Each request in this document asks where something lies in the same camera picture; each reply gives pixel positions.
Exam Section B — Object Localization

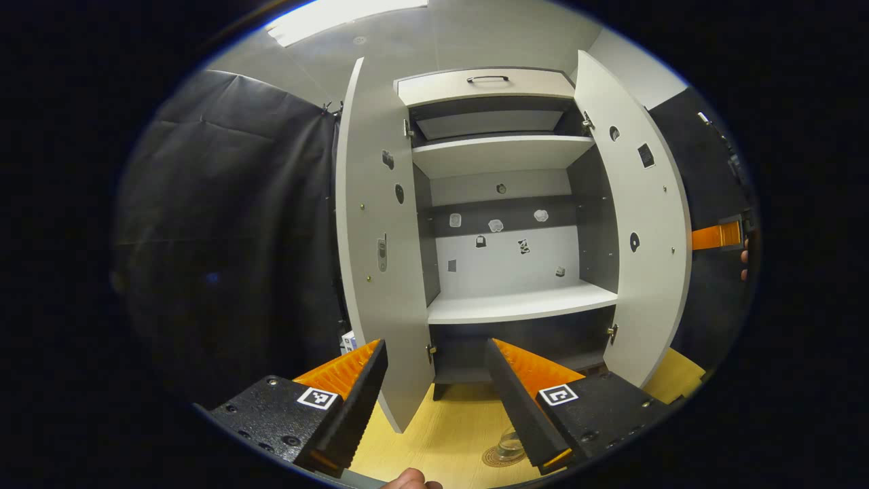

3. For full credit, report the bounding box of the white cabinet door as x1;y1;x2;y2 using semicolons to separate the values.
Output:
336;58;435;433
574;51;693;388

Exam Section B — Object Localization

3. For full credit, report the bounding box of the black backdrop cloth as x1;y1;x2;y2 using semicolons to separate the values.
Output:
112;68;347;410
648;87;758;371

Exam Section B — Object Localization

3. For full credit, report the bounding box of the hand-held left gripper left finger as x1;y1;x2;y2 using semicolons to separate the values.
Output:
207;340;389;477

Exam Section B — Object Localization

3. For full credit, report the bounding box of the white drawer with handle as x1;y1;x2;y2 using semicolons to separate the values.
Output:
396;67;576;107

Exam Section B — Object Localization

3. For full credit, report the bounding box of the round brown coaster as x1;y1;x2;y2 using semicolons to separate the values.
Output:
482;443;532;468

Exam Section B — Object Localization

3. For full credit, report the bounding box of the white grey cabinet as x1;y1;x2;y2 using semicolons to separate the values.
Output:
396;67;620;401

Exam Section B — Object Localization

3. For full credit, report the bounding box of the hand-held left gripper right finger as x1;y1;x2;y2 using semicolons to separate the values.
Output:
485;338;673;475

